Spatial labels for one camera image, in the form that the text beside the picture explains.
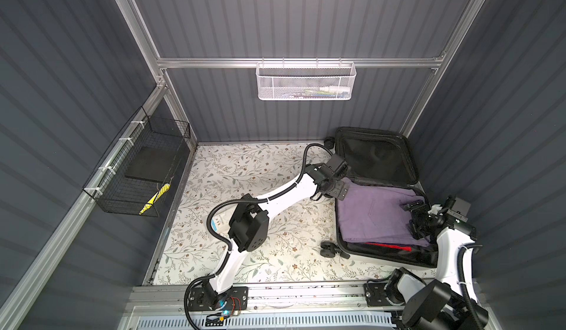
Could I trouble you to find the red t-shirt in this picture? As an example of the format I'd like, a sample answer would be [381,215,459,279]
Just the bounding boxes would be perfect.
[363,242,413,252]

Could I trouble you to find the purple jeans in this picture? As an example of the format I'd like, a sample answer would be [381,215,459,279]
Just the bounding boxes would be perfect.
[337,178,430,247]

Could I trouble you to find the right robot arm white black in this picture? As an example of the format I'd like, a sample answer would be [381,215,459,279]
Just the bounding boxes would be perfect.
[385,196,489,329]

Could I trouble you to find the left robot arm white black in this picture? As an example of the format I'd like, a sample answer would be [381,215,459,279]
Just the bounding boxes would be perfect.
[203,154,349,296]

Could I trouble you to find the white ventilation grille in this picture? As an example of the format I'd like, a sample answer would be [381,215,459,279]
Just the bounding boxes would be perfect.
[132,314,394,330]

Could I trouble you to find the small white packet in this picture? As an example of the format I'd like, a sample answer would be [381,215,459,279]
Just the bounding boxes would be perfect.
[213,212,231,228]

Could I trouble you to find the floral table mat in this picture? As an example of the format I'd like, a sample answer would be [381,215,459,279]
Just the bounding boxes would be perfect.
[152,142,439,286]

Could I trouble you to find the yellow black striped item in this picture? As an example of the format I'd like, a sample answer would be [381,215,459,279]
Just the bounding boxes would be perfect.
[139,184,170,215]

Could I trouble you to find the black pad in basket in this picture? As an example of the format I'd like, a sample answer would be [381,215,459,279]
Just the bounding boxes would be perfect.
[125,147,175,183]

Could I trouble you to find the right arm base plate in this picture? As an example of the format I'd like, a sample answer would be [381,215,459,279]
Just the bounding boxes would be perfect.
[363,282,396,307]

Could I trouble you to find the white wire basket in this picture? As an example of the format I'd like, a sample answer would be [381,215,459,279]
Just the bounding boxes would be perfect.
[255,61,357,101]

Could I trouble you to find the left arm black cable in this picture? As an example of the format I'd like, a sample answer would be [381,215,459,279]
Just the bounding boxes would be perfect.
[183,142,333,330]

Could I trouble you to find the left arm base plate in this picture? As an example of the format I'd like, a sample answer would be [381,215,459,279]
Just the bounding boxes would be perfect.
[186,287,249,312]

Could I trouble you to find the black wire basket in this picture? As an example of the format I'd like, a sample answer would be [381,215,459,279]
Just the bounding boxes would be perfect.
[83,108,192,217]

